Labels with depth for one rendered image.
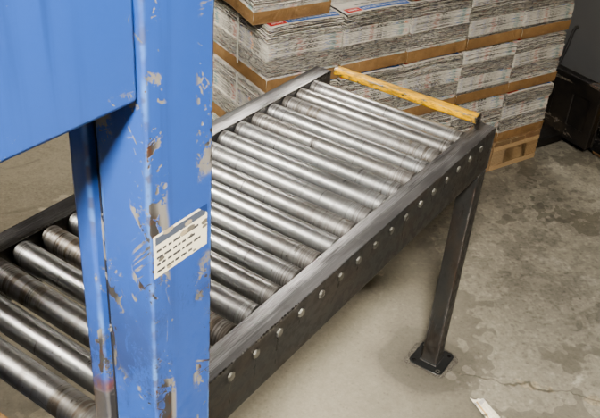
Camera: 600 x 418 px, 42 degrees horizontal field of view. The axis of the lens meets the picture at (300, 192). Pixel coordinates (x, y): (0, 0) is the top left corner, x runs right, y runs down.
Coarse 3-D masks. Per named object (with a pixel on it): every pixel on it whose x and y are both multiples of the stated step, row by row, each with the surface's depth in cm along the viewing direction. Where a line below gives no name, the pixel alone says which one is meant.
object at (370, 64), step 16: (512, 32) 302; (432, 48) 282; (448, 48) 287; (464, 48) 292; (240, 64) 260; (352, 64) 264; (368, 64) 269; (384, 64) 273; (256, 80) 253; (272, 80) 249; (464, 96) 305; (480, 96) 311; (224, 112) 278; (416, 112) 294
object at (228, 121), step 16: (288, 80) 212; (304, 80) 213; (320, 80) 217; (272, 96) 203; (240, 112) 195; (256, 112) 196; (224, 128) 187; (48, 208) 154; (64, 208) 154; (16, 224) 149; (32, 224) 149; (48, 224) 149; (64, 224) 153; (0, 240) 144; (16, 240) 145; (32, 240) 147; (0, 256) 142
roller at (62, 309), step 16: (0, 272) 137; (16, 272) 137; (0, 288) 137; (16, 288) 135; (32, 288) 134; (48, 288) 134; (32, 304) 133; (48, 304) 131; (64, 304) 131; (48, 320) 131; (64, 320) 129; (80, 320) 128; (80, 336) 127
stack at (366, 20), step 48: (336, 0) 263; (384, 0) 266; (432, 0) 271; (480, 0) 284; (240, 48) 257; (288, 48) 246; (336, 48) 257; (384, 48) 269; (480, 48) 297; (240, 96) 266; (384, 96) 280; (432, 96) 295
